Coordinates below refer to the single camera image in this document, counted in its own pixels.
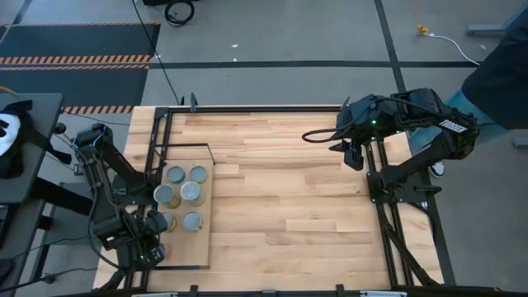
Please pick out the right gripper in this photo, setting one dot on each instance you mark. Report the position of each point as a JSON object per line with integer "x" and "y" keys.
{"x": 350, "y": 145}

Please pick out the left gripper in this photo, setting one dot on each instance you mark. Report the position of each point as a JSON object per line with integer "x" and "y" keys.
{"x": 144, "y": 239}

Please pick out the short green peach can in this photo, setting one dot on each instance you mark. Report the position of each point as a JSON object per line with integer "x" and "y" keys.
{"x": 191, "y": 221}

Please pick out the short yellow green can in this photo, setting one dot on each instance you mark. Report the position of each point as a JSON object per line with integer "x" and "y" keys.
{"x": 198, "y": 174}

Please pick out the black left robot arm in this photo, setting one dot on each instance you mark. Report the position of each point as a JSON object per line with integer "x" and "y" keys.
{"x": 103, "y": 194}

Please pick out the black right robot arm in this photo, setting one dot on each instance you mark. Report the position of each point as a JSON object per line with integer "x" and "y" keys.
{"x": 416, "y": 165}

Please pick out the black side table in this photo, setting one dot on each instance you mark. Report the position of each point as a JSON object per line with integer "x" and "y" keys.
{"x": 29, "y": 165}

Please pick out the black hazard striped floor mat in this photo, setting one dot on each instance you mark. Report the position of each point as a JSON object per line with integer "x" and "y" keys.
{"x": 82, "y": 86}
{"x": 82, "y": 39}

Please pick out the grey metal stand foot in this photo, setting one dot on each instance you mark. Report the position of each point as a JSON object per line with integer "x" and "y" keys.
{"x": 491, "y": 29}
{"x": 520, "y": 143}

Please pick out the person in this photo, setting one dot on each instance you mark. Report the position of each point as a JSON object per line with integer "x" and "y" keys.
{"x": 503, "y": 74}

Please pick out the black white bag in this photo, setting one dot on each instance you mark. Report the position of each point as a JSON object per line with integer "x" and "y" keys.
{"x": 8, "y": 132}

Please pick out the black aluminium rig frame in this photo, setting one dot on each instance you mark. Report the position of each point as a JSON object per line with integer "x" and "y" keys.
{"x": 247, "y": 109}

